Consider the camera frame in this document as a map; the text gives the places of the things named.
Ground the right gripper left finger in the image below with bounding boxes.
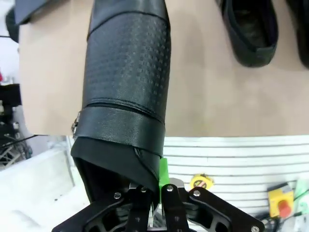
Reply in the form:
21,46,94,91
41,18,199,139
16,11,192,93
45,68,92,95
52,182,155,232

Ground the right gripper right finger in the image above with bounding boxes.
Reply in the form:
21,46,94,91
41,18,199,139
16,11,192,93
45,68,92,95
158,157,266,232

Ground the black buckle strap shoe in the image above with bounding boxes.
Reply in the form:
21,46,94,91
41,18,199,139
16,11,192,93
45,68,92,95
70,0,173,204

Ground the black loafer shoe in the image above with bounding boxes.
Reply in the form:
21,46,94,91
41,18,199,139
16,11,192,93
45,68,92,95
218,0,280,68
286,0,309,70

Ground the yellow tape measure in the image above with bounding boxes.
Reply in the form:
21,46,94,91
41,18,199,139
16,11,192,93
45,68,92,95
190,173,215,192

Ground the yellow emergency stop box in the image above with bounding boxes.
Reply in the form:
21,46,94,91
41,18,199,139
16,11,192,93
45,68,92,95
267,185,295,218

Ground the white flat panel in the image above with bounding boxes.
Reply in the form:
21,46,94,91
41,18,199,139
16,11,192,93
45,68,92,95
0,135,84,232

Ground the pale green plastic bag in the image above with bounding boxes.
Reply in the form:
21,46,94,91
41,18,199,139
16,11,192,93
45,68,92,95
294,178,309,216

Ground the grey slotted aluminium base plate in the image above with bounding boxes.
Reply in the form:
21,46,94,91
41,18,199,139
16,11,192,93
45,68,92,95
154,135,309,219

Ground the black cable bundle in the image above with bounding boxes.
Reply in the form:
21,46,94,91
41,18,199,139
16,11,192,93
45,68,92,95
259,209,309,232

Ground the black equipment frame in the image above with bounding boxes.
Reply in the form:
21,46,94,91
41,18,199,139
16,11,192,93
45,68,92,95
0,83,34,168

